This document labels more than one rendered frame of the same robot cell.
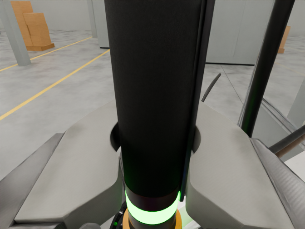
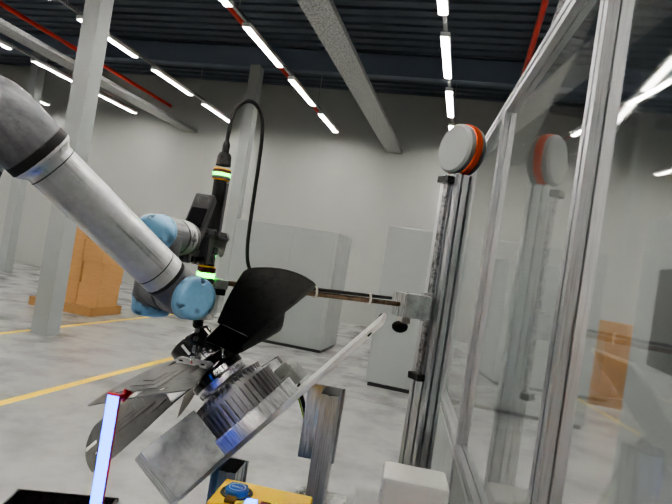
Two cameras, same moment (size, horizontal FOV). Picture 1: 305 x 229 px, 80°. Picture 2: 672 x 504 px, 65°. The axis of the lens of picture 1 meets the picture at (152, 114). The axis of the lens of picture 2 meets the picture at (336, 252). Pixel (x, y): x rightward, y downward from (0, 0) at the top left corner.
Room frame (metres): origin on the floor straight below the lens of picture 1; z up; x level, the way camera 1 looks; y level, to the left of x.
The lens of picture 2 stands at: (-1.19, -0.42, 1.48)
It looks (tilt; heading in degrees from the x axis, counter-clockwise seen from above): 1 degrees up; 5
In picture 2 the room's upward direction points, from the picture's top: 9 degrees clockwise
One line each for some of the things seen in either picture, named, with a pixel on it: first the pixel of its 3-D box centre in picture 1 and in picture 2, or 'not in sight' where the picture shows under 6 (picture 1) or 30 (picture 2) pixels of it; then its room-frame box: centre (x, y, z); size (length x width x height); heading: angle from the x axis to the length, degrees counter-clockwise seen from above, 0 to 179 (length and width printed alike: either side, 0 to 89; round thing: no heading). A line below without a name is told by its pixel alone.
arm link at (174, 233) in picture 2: not in sight; (161, 236); (-0.19, 0.01, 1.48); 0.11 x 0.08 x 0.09; 178
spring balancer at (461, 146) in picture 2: not in sight; (461, 150); (0.46, -0.61, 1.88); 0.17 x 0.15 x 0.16; 178
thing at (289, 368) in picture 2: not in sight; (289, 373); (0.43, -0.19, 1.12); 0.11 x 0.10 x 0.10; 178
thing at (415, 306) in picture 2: not in sight; (413, 305); (0.41, -0.53, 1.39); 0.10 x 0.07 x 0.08; 123
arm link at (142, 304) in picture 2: not in sight; (158, 287); (-0.20, 0.00, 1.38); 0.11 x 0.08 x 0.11; 48
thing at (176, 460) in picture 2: not in sight; (181, 455); (0.02, -0.03, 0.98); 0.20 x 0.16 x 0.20; 88
